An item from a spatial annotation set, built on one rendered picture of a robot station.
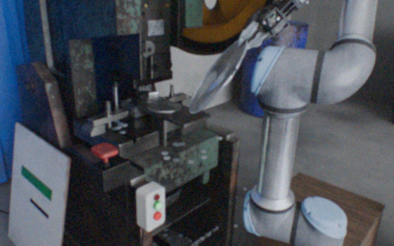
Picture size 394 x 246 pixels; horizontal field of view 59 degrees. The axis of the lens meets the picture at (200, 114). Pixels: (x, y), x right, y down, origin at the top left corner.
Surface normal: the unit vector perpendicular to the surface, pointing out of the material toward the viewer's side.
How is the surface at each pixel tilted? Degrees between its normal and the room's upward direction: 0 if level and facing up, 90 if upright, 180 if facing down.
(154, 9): 90
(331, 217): 7
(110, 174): 90
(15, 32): 90
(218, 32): 90
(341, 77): 74
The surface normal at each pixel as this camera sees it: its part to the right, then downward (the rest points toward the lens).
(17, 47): 0.74, 0.26
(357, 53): 0.07, -0.40
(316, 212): 0.15, -0.91
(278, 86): -0.38, 0.43
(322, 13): -0.67, 0.25
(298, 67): -0.31, -0.18
